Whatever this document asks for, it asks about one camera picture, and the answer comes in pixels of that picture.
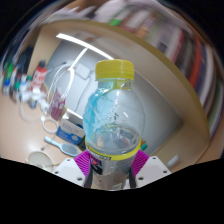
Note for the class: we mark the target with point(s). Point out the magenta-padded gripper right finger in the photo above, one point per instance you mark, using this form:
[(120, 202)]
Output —
[(150, 170)]

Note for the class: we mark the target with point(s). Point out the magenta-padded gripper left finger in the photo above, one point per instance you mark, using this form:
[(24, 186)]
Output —
[(71, 170)]

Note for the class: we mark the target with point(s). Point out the clear yellow-capped drink bottle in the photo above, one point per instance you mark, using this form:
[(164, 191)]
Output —
[(113, 116)]

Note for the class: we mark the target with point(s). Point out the light blue hairbrush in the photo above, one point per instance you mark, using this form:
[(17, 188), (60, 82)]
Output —
[(68, 149)]

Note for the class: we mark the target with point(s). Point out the cream ceramic cup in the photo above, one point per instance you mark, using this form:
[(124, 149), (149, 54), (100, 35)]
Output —
[(38, 159)]

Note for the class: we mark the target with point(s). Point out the blue and white carton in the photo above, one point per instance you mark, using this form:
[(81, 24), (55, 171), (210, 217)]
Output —
[(71, 131)]

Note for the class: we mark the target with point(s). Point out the pink packet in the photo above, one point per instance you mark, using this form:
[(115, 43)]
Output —
[(57, 103)]

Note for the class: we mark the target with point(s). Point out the red and white canister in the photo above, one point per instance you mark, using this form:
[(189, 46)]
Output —
[(39, 78)]

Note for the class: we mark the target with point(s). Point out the wooden bookshelf unit with books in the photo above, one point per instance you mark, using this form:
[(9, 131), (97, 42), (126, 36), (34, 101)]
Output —
[(186, 50)]

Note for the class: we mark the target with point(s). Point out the white LED light bar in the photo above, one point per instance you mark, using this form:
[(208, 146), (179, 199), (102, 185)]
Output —
[(80, 41)]

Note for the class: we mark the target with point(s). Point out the white wall power strip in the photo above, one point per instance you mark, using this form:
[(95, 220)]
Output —
[(83, 70)]

